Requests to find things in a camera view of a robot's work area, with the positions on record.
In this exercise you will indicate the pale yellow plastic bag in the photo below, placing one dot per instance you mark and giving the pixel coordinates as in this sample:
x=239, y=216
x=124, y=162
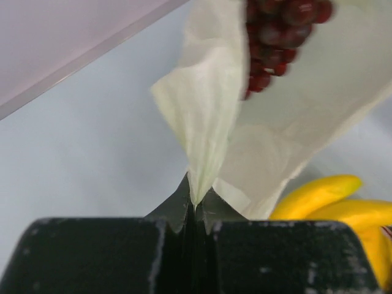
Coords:
x=248, y=150

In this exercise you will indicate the red fake grape bunch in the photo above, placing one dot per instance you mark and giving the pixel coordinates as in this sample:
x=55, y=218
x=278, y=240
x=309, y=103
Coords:
x=276, y=30

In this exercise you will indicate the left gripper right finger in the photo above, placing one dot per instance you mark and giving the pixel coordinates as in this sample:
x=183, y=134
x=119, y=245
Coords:
x=236, y=255

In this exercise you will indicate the white plate red characters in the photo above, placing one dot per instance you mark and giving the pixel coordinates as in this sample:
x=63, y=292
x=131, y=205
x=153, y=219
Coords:
x=387, y=231

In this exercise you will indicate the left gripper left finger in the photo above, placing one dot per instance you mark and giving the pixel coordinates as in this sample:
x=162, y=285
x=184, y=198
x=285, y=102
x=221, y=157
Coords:
x=106, y=254

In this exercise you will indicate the yellow fake banana bunch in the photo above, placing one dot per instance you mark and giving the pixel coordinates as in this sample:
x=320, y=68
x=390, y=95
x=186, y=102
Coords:
x=329, y=199

